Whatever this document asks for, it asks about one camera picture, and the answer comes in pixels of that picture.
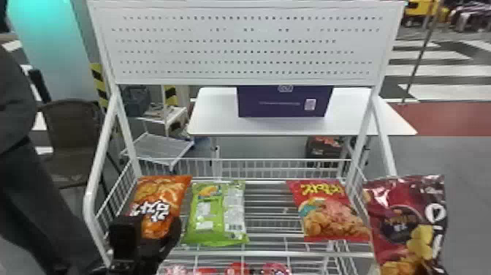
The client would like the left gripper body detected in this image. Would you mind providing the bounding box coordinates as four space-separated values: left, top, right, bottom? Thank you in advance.
132 238 172 275

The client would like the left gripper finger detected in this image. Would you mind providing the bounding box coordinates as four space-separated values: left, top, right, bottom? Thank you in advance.
164 216 183 252

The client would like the orange snack packet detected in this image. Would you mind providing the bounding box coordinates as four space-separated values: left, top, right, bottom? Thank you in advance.
127 174 193 241

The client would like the green snack packet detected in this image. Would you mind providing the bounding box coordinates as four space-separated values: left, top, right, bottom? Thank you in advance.
181 180 250 247

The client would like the small red snack packet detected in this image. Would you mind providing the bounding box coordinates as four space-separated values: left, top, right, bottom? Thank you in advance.
224 262 252 275
260 262 293 275

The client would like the white side table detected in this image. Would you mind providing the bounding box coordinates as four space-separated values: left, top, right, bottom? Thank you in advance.
186 86 418 178

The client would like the dark chair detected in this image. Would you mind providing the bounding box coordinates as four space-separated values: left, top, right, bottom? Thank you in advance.
37 98 116 190

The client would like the purple box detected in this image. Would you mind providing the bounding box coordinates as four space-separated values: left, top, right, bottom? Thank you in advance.
236 85 334 118

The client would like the dark red snack packet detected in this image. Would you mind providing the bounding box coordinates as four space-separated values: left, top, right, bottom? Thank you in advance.
362 174 449 275

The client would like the grey metal pole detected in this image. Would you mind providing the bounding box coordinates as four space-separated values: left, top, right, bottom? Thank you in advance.
397 0 443 105

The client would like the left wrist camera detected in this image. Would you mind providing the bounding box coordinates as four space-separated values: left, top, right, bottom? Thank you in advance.
108 219 144 267

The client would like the yellow black striped post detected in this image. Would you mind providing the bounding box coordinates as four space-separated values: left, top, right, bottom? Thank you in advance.
164 85 179 108
89 62 110 110

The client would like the white wire rack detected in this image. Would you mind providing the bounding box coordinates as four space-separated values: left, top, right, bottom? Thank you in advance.
82 0 408 275

